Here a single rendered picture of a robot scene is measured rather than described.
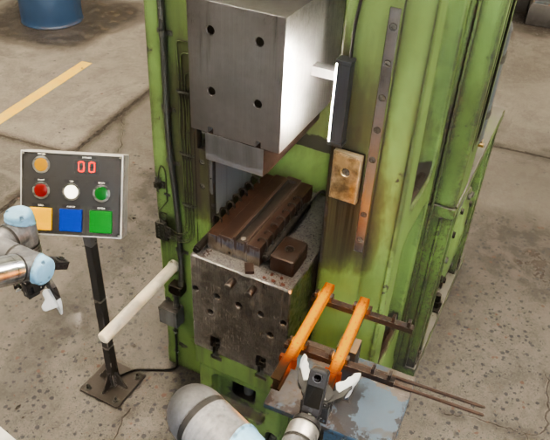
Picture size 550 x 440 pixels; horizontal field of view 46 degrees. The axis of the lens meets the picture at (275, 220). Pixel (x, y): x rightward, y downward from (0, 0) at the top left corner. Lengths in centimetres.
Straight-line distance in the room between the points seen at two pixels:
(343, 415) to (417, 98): 95
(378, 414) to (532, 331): 162
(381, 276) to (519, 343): 140
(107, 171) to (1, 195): 213
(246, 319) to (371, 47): 102
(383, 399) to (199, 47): 117
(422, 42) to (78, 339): 218
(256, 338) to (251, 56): 101
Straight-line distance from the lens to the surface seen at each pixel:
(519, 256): 396
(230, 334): 238
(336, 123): 188
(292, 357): 179
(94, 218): 224
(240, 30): 178
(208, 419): 124
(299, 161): 248
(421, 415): 300
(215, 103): 192
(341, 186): 199
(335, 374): 177
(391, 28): 176
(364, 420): 204
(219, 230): 221
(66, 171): 226
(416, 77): 179
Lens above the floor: 235
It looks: 37 degrees down
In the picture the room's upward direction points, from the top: 3 degrees clockwise
